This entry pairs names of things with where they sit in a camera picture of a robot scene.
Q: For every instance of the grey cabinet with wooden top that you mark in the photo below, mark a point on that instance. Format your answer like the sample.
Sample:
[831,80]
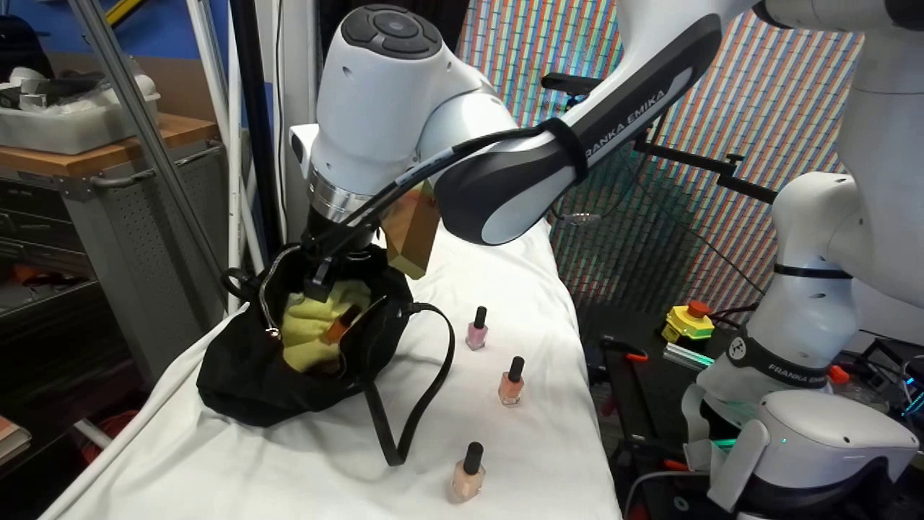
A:
[147,249]

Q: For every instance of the beige nail polish bottle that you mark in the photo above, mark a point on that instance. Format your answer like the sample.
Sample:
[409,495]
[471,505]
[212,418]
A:
[467,485]

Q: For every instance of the black curtain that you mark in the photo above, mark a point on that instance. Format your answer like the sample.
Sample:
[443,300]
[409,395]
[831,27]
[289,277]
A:
[453,24]

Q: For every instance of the yellow red emergency stop button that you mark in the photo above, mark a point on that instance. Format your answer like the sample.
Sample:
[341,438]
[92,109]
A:
[689,326]

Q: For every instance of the tan wrist camera block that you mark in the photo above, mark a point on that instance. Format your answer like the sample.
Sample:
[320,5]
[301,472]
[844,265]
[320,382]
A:
[412,236]

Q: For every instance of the black clamp with orange tip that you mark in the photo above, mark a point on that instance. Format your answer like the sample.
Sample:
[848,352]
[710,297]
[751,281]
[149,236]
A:
[838,376]
[624,355]

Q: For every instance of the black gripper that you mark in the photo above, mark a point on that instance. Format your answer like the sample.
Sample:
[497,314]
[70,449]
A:
[337,242]

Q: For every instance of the white metal pole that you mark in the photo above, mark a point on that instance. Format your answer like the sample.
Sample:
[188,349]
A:
[222,98]

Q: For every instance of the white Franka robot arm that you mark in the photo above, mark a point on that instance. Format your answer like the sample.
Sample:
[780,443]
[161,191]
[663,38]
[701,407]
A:
[405,98]

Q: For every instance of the pink nail polish bottle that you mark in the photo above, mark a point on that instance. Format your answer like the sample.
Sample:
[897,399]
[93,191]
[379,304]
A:
[479,337]

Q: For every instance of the black metal pole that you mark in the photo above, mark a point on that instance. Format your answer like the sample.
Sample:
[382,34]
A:
[249,118]

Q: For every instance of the black stereo camera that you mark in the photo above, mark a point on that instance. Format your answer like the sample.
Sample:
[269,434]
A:
[564,85]

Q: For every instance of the white plastic bin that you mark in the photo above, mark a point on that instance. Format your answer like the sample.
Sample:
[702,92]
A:
[67,132]

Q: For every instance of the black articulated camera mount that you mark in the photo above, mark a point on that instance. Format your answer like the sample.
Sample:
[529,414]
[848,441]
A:
[718,165]

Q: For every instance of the grey aluminium pole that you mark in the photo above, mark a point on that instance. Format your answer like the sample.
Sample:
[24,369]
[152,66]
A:
[147,134]

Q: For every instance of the orange nail polish bottle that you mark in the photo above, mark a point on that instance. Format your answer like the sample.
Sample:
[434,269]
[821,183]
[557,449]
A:
[337,333]

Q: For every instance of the peach nail polish bottle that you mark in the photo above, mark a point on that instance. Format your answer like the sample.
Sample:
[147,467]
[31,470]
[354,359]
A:
[513,392]

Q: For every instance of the yellow cloth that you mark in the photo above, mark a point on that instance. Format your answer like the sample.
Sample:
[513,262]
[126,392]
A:
[307,339]

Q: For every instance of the white table cloth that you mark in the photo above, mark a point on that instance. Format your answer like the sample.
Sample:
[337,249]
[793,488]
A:
[289,472]

